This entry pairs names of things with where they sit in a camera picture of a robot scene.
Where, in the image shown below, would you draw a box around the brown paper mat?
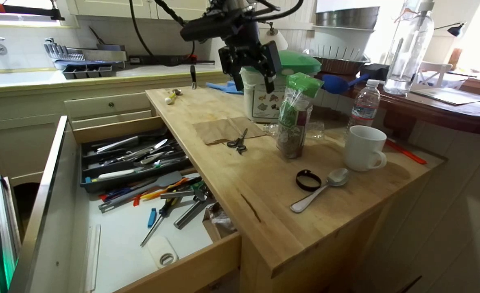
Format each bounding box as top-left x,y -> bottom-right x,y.
192,113 -> 270,146

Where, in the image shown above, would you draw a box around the open wooden drawer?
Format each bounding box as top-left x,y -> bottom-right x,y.
10,112 -> 243,293

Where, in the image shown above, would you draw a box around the yellow handled ice cream scoop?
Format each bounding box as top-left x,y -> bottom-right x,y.
165,86 -> 184,107

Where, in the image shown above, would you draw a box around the metal pot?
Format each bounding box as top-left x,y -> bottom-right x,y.
314,4 -> 383,30

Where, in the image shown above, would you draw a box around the grey papers stack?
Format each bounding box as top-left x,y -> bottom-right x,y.
409,82 -> 480,107

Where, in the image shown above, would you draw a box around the blue round dish scrubber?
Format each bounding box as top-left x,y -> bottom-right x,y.
321,71 -> 373,97

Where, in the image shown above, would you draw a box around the small plastic water bottle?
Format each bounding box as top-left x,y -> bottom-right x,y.
348,77 -> 386,129

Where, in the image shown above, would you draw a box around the white wall cabinet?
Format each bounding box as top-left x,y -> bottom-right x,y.
75,0 -> 209,22

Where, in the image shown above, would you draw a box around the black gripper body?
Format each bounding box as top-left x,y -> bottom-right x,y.
217,29 -> 267,74

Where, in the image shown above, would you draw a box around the white handled knife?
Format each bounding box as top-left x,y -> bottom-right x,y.
90,164 -> 161,183

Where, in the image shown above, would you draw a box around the dark ice cube tray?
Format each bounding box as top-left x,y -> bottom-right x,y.
59,46 -> 129,81

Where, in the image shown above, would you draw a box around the black metal hand tool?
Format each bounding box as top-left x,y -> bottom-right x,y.
173,185 -> 217,230

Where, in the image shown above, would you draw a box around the white dish rack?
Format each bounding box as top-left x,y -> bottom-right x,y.
308,27 -> 378,63

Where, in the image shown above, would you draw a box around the small black scissors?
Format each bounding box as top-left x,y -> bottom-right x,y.
226,126 -> 251,156

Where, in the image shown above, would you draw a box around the black handled screwdriver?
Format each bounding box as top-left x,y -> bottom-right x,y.
139,196 -> 183,248

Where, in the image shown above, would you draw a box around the white dome lamp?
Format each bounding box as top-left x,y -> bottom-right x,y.
266,20 -> 290,53

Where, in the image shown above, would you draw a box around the black ring band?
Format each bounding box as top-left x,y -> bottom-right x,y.
295,167 -> 324,193

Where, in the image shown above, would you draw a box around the tall glass spice jar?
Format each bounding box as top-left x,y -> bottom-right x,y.
274,71 -> 326,160

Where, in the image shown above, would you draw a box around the blue cloth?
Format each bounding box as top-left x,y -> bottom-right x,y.
205,79 -> 246,97

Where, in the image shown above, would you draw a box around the red pen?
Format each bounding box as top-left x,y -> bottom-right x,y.
384,136 -> 430,167

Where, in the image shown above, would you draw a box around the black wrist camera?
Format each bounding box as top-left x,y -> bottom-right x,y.
179,6 -> 243,43

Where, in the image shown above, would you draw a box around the black cutlery holder tray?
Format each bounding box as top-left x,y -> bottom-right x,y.
78,129 -> 194,195

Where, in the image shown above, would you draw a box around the white ceramic mug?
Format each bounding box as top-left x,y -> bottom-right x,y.
342,123 -> 391,173

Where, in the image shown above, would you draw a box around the brown wooden counter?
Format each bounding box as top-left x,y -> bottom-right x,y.
378,79 -> 480,138

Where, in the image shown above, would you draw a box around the grey spatula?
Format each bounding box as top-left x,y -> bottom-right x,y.
98,170 -> 184,214

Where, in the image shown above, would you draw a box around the white bin with green lid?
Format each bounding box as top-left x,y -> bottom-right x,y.
239,48 -> 324,125

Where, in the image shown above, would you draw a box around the small clear glass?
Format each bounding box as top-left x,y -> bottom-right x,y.
306,118 -> 327,141

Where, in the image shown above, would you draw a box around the black mounting rod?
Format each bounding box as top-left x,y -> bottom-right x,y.
0,3 -> 65,22

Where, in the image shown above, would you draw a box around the tall clear pump bottle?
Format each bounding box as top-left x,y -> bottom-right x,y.
384,0 -> 436,97

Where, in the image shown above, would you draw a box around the metal spoon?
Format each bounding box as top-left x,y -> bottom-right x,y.
290,165 -> 353,214

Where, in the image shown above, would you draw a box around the black desk lamp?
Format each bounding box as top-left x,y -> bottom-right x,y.
433,20 -> 467,38

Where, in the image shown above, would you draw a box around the white plastic board with hole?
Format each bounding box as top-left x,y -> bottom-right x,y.
145,234 -> 183,269

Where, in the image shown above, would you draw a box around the white cabinet drawer front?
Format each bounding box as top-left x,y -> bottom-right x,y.
64,90 -> 155,121

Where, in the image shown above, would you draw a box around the orange pen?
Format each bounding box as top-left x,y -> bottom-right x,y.
132,173 -> 204,208

